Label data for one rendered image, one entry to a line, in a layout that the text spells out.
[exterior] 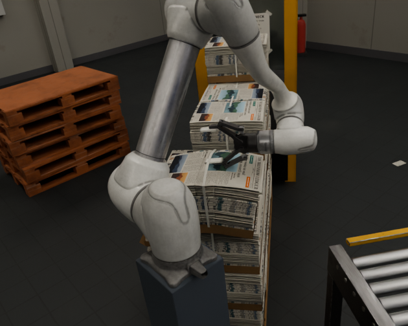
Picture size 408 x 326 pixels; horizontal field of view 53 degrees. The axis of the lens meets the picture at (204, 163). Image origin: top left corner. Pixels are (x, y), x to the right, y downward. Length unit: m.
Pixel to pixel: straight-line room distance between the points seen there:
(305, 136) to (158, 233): 0.65
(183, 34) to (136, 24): 7.56
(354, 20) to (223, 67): 4.60
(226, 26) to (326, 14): 6.10
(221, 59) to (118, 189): 1.44
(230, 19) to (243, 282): 1.13
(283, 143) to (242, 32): 0.48
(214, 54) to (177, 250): 1.60
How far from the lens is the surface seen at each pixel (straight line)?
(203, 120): 2.08
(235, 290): 1.90
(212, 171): 1.59
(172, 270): 1.25
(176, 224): 1.14
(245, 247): 1.71
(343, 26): 7.10
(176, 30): 1.27
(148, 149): 1.29
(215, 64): 2.57
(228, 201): 1.53
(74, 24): 8.20
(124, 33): 8.68
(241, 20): 1.18
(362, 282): 1.53
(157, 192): 1.14
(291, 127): 1.52
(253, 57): 1.25
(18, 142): 3.78
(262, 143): 1.50
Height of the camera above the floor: 1.88
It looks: 29 degrees down
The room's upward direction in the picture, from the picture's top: 7 degrees counter-clockwise
